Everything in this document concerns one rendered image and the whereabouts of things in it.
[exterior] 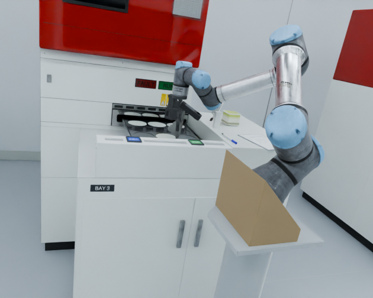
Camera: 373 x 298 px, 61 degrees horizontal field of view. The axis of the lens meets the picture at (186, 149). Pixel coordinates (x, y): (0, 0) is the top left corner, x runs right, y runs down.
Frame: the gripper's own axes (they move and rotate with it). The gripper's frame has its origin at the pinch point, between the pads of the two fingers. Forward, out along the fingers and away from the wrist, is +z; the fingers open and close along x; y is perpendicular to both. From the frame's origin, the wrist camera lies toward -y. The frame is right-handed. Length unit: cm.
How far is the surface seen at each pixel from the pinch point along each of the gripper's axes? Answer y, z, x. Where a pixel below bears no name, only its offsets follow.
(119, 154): 12.7, -0.4, 39.1
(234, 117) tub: -23.5, -9.7, -22.4
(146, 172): 3.1, 7.0, 33.4
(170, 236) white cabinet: -8.8, 37.4, 26.7
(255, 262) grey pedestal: -44, 22, 50
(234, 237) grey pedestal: -35, 9, 59
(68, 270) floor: 51, 91, 9
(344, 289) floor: -113, 92, -44
